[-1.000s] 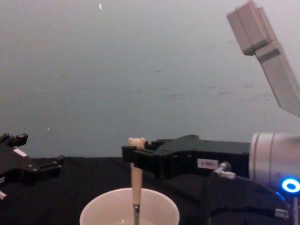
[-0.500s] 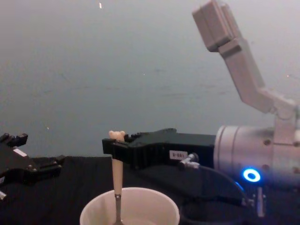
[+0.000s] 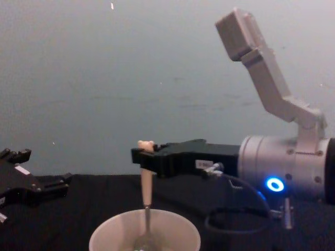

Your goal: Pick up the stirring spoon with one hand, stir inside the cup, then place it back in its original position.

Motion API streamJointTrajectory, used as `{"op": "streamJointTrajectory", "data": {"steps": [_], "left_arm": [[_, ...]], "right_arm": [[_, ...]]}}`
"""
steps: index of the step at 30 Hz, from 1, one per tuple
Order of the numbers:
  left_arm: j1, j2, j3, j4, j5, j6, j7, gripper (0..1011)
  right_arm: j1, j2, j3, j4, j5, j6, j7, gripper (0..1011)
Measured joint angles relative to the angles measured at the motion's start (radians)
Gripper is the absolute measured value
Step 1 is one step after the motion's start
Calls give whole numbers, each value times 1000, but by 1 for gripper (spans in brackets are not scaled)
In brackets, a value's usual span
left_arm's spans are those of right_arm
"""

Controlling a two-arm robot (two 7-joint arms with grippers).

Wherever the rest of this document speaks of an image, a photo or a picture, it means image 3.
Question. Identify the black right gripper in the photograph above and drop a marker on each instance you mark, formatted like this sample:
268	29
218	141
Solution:
188	158

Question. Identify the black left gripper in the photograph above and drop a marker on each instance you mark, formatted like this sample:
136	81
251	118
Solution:
19	187

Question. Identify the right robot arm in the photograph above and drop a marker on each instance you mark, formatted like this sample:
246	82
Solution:
282	162

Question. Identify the black table cloth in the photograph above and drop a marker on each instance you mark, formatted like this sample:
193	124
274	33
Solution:
78	225

